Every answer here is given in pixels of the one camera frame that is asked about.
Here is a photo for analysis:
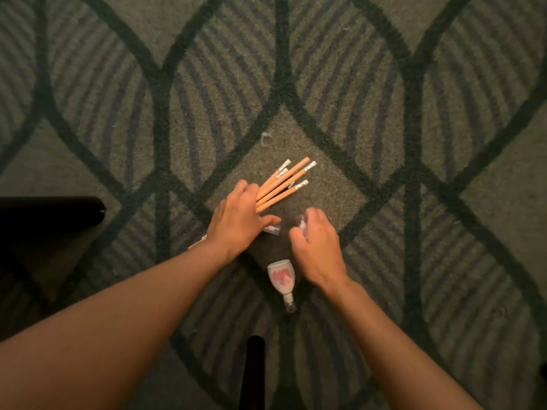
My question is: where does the person's left hand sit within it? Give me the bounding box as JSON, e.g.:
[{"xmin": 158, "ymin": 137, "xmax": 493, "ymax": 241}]
[{"xmin": 206, "ymin": 179, "xmax": 283, "ymax": 263}]

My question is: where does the person's right hand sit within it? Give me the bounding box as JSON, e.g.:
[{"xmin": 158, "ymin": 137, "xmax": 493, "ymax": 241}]
[{"xmin": 289, "ymin": 207, "xmax": 349, "ymax": 291}]

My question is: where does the bundle of wooden pencils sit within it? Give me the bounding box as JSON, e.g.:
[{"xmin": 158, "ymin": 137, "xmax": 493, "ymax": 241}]
[
  {"xmin": 256, "ymin": 156, "xmax": 312, "ymax": 202},
  {"xmin": 187, "ymin": 167, "xmax": 289, "ymax": 251}
]

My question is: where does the person's left forearm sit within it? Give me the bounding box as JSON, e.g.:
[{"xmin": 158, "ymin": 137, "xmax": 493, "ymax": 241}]
[{"xmin": 0, "ymin": 241, "xmax": 231, "ymax": 410}]

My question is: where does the person's right forearm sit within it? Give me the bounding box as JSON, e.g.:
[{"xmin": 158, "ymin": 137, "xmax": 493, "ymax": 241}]
[{"xmin": 324, "ymin": 279, "xmax": 484, "ymax": 410}]

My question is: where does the black table leg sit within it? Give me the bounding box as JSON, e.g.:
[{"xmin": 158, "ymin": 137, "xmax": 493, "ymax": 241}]
[{"xmin": 238, "ymin": 335, "xmax": 267, "ymax": 410}]

